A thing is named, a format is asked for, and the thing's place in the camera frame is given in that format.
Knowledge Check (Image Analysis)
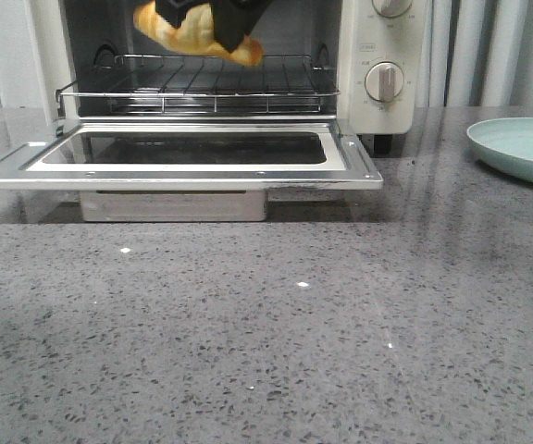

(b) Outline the golden croissant bread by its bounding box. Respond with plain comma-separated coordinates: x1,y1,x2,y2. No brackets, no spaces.
133,1,264,67

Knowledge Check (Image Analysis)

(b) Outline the oven control knob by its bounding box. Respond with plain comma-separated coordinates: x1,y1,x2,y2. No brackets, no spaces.
372,0,413,19
365,62,404,103

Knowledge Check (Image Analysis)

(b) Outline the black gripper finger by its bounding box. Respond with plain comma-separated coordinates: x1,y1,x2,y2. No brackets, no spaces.
155,0,209,29
211,0,272,51

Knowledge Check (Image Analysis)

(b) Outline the metal wire oven rack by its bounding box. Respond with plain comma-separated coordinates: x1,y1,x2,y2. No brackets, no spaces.
56,55,339,117

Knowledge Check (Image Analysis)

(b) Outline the upper oven control knob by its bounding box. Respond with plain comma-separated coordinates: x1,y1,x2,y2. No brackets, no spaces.
372,0,413,19

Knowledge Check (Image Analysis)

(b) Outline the lower oven control knob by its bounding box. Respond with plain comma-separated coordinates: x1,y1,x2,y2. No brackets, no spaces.
365,62,404,103

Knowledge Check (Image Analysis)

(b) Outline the glass oven door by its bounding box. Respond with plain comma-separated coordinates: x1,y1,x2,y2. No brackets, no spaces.
0,119,383,192

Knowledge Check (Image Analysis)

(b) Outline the light blue round plate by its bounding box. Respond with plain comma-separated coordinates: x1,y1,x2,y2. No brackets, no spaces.
466,117,533,183

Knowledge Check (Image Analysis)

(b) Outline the white oven door handle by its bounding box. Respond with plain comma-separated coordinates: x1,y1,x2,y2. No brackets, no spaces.
80,191,267,222

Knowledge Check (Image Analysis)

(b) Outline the white Toshiba toaster oven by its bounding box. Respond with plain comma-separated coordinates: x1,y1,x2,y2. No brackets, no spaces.
26,1,428,153

